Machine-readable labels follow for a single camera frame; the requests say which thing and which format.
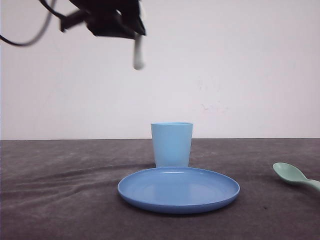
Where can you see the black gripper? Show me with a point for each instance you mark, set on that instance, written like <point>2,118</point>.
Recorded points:
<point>107,18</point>

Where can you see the light blue plastic cup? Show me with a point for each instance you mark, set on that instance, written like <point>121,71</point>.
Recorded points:
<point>172,143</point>

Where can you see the blue plastic plate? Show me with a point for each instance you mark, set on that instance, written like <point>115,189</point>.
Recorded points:
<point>178,190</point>

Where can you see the white plastic fork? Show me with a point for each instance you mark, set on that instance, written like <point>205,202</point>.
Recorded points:
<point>138,61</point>

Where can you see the mint green plastic spoon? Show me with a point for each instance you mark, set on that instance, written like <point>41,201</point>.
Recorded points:
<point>292,175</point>

